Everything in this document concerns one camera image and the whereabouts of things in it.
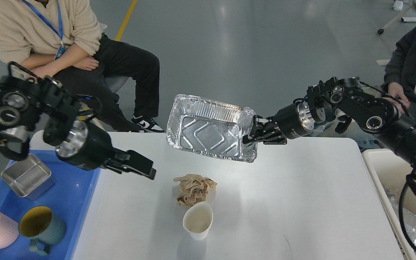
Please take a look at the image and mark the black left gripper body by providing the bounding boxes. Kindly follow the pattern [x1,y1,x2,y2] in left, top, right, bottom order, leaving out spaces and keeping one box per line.
[56,120,129,171]

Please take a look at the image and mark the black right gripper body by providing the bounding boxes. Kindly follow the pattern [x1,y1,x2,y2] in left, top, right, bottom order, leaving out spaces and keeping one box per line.
[272,102,315,139]

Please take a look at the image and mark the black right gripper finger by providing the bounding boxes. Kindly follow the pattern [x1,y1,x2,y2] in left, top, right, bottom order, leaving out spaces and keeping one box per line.
[242,115,279,144]
[254,134,287,145]

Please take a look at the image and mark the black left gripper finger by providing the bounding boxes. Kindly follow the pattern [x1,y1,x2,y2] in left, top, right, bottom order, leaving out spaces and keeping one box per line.
[105,150,156,180]

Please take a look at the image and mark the brown paper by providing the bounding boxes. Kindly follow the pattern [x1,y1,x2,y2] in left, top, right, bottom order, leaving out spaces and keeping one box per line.
[173,173,217,207]

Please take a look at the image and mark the aluminium foil tray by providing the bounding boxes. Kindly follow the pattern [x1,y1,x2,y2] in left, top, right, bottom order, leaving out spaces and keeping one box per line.
[166,94,257,163]

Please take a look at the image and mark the stainless steel rectangular tin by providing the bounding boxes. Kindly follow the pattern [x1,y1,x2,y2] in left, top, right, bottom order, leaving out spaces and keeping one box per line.
[1,154,56,201]

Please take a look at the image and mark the white paper cup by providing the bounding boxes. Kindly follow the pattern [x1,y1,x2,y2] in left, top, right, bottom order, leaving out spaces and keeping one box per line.
[183,202,213,241]

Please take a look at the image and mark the teal mug yellow inside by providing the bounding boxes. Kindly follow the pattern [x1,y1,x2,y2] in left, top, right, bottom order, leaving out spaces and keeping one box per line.
[18,205,66,256]

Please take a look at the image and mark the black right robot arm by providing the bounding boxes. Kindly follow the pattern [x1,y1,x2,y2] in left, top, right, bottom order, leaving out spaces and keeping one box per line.
[242,77,416,252]

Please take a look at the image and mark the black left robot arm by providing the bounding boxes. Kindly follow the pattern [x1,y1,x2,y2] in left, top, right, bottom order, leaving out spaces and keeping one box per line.
[0,61,156,180]

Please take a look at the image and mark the blue plastic tray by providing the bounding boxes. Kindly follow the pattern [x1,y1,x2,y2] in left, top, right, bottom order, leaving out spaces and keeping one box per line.
[0,150,100,260]

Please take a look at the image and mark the grey office chair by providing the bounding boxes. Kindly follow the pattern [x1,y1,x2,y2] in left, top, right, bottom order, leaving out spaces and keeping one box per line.
[74,22,129,131]

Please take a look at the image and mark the white plastic bin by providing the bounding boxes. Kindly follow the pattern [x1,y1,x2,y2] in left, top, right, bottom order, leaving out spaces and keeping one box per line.
[362,149,416,260]

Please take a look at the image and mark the person in beige sweater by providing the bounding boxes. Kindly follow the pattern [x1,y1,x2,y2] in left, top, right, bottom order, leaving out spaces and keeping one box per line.
[0,0,163,133]

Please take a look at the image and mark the white chair base background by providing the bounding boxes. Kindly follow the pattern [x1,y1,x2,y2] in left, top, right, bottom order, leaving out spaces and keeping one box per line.
[377,0,416,35]

